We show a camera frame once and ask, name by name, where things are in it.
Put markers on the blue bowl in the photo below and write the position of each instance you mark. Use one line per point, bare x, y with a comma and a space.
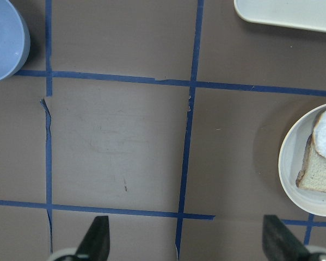
14, 40

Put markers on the white bear tray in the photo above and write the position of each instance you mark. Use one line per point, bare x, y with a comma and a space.
306, 15

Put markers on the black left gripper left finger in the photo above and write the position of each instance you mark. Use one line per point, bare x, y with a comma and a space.
96, 242

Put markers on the white round plate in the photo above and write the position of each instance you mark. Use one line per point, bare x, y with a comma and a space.
290, 162

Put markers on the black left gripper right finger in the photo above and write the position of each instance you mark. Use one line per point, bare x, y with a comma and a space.
279, 243

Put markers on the bread slice on plate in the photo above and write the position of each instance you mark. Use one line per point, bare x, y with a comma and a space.
312, 175

